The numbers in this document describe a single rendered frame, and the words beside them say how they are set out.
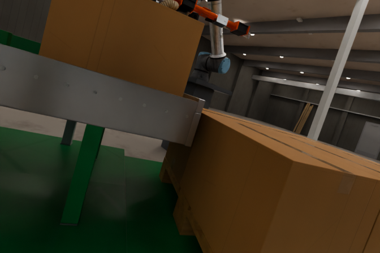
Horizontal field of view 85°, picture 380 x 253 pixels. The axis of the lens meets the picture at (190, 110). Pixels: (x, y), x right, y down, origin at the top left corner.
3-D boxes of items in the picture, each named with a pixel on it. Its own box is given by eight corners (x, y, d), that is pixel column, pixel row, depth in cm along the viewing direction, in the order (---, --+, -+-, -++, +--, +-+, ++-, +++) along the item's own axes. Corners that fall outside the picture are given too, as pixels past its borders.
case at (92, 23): (35, 65, 80) (60, -41, 76) (63, 67, 117) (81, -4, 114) (180, 105, 100) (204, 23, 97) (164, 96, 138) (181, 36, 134)
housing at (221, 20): (216, 21, 117) (219, 13, 117) (211, 23, 123) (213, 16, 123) (227, 26, 119) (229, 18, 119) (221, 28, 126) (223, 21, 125)
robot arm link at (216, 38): (216, 68, 208) (210, -19, 169) (231, 71, 197) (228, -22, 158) (207, 74, 200) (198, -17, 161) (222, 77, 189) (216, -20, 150)
